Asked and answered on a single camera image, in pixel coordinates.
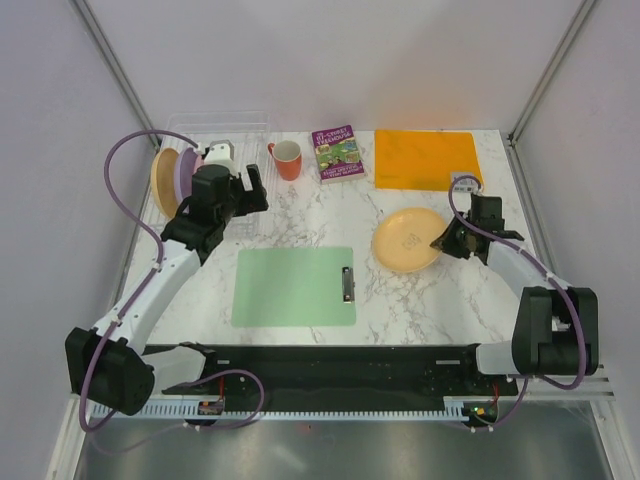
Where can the small white label card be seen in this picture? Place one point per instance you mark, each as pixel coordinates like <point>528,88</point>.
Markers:
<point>464,182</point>

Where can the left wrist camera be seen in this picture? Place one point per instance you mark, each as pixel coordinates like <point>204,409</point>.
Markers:
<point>220,152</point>

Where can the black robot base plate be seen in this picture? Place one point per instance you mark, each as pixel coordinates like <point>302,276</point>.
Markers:
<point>341,378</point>

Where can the right aluminium frame post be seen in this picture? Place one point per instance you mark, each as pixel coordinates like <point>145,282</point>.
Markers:
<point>561,52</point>

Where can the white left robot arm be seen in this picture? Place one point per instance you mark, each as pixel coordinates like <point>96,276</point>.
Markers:
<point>107,363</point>

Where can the purple paperback book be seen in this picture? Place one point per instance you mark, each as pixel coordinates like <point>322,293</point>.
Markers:
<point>337,155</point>

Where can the orange mug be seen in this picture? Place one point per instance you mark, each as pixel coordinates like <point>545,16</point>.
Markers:
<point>287,157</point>

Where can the orange mat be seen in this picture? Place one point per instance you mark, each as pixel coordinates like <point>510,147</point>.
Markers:
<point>423,160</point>

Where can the left aluminium frame post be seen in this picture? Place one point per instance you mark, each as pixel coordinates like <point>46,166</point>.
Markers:
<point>109,57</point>

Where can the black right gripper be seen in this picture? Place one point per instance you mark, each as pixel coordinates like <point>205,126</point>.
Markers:
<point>445,242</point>

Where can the tan plate in rack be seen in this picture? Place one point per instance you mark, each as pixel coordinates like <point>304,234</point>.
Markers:
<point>162,181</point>

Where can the green clipboard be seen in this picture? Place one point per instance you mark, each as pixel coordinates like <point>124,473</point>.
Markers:
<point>294,287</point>

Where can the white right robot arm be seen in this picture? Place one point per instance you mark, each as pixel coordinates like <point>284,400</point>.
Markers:
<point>556,326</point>

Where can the pink plate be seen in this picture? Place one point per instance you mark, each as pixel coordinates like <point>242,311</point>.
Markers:
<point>199,162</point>

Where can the purple plate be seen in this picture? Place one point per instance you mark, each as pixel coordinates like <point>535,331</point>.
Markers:
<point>183,172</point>

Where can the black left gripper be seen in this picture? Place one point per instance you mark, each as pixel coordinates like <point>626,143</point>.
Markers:
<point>252,200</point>

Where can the white slotted cable duct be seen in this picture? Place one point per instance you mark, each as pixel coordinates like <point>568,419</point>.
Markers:
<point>194,408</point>

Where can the aluminium frame post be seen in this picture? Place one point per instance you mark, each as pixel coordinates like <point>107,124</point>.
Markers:
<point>561,52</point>
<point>109,57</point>

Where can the yellow plate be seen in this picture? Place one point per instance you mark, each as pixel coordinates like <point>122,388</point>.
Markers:
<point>402,242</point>

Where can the white wire dish rack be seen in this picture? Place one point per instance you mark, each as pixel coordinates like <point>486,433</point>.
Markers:
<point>248,132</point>

